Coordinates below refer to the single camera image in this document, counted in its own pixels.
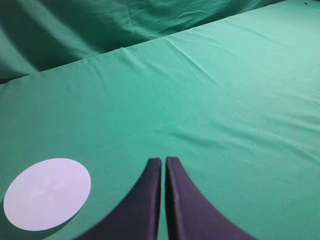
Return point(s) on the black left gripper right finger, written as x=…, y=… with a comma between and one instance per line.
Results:
x=189, y=215

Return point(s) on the green table cloth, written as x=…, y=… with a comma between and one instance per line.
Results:
x=236, y=100

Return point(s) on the white round flat plate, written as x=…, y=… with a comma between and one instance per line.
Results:
x=47, y=194

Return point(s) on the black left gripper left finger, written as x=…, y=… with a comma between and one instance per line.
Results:
x=136, y=217

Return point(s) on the green backdrop cloth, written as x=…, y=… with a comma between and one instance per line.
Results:
x=38, y=35

